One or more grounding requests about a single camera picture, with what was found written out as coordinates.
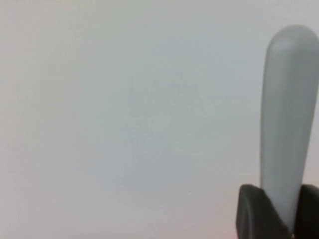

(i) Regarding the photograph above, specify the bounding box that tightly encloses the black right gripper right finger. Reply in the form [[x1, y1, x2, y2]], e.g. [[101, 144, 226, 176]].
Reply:
[[293, 184, 319, 239]]

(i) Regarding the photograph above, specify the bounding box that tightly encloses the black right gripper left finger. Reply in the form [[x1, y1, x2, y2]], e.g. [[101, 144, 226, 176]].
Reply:
[[235, 184, 294, 239]]

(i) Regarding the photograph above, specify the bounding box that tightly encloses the grey-green plastic fork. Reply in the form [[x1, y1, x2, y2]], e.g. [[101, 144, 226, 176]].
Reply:
[[259, 24, 319, 232]]

